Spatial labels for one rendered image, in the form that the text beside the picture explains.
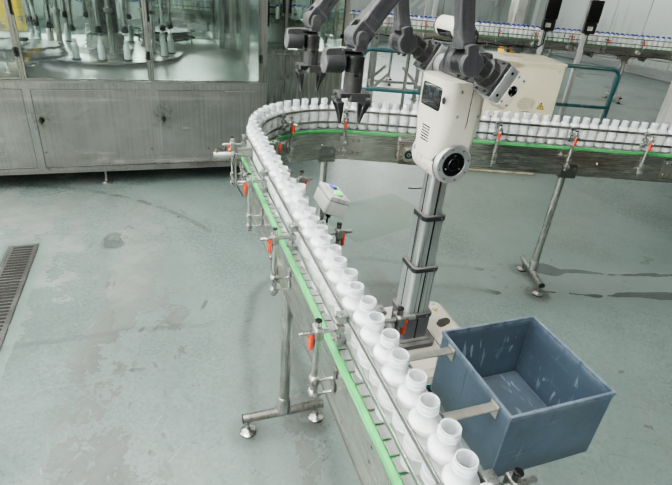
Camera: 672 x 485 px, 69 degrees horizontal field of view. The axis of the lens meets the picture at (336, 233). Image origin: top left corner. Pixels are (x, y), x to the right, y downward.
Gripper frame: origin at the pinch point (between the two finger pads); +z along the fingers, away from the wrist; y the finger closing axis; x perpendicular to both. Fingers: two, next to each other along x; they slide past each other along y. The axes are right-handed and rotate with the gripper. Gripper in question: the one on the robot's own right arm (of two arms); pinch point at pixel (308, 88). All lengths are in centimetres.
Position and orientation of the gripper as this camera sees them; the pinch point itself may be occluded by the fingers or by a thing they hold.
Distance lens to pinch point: 196.9
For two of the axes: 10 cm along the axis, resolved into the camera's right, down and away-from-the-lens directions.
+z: -0.9, 8.8, 4.7
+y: -9.4, 0.8, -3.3
